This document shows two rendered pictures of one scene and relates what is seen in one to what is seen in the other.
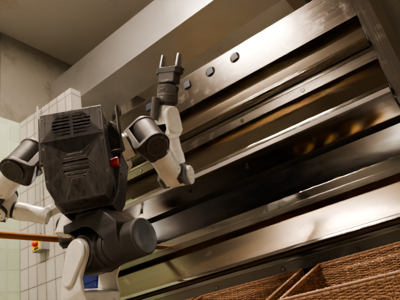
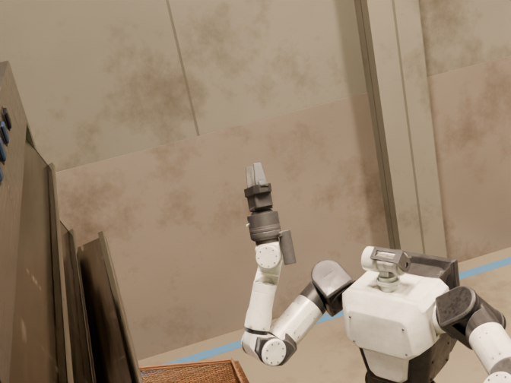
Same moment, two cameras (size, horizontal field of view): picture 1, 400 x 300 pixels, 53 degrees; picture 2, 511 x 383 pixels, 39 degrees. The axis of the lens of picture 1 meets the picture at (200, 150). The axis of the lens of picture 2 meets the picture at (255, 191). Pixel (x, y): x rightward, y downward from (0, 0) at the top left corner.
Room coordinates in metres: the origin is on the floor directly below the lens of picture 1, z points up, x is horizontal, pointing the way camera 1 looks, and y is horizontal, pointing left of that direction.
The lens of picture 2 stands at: (2.66, 1.46, 2.39)
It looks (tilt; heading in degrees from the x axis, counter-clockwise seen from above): 20 degrees down; 227
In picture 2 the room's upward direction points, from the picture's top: 12 degrees counter-clockwise
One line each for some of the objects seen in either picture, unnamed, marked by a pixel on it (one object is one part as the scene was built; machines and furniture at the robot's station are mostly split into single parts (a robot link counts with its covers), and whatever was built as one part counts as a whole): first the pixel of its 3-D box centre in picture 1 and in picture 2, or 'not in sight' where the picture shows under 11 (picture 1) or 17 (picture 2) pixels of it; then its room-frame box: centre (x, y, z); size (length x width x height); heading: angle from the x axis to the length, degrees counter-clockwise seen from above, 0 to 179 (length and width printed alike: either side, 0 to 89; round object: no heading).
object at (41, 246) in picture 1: (40, 244); not in sight; (2.70, 1.23, 1.46); 0.10 x 0.07 x 0.10; 60
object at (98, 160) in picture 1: (86, 165); (406, 318); (1.21, 0.39, 1.27); 0.34 x 0.30 x 0.36; 93
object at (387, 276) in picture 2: not in sight; (384, 264); (1.28, 0.39, 1.47); 0.10 x 0.07 x 0.09; 93
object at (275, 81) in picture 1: (208, 112); (30, 237); (1.98, -0.09, 1.80); 1.79 x 0.11 x 0.19; 60
